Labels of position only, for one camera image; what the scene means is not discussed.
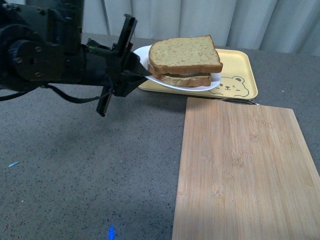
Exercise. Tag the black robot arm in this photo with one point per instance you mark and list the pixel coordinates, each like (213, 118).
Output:
(40, 47)

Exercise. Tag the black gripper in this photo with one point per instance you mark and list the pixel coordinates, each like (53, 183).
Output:
(124, 71)

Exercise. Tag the bread slice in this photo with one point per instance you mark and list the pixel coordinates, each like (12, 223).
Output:
(182, 80)
(185, 55)

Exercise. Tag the wooden cutting board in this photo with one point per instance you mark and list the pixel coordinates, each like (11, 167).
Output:
(245, 173)

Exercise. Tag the yellow bear tray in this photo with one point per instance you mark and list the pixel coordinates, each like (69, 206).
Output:
(235, 81)

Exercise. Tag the grey curtain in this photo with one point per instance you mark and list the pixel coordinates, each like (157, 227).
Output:
(286, 26)

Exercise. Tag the white round plate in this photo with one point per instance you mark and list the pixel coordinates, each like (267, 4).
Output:
(142, 53)

